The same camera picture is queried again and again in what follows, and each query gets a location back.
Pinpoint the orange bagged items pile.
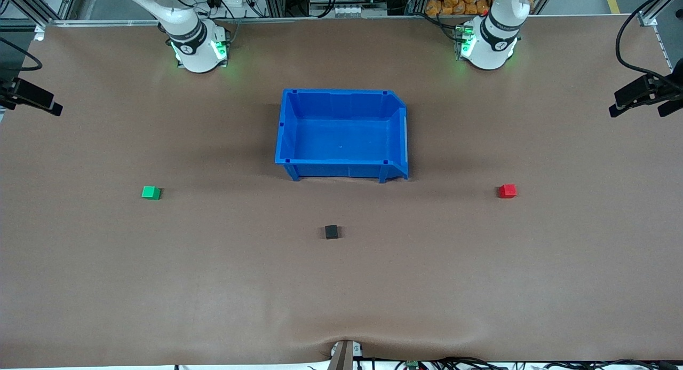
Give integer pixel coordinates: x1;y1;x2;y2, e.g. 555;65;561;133
425;0;493;17

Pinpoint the brown table cover mat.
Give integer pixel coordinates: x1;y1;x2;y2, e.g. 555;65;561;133
0;16;683;368

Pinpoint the blue plastic storage bin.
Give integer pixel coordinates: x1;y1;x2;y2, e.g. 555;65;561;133
275;89;409;184

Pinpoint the white power strip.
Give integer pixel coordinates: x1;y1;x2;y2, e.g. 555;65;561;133
315;4;370;18

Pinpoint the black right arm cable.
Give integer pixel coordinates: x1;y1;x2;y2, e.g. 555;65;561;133
0;36;43;72

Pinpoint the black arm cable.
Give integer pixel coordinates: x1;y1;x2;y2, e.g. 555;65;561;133
616;0;683;90
0;36;43;72

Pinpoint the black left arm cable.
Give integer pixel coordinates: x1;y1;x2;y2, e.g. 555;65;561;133
616;0;683;90

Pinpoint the aluminium frame profile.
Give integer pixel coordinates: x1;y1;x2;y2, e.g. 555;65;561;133
638;0;683;27
0;0;73;27

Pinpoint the black floor cable bundle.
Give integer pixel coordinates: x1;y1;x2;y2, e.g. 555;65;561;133
368;357;683;370

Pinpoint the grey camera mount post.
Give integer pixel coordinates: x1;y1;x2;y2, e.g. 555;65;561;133
327;339;364;370

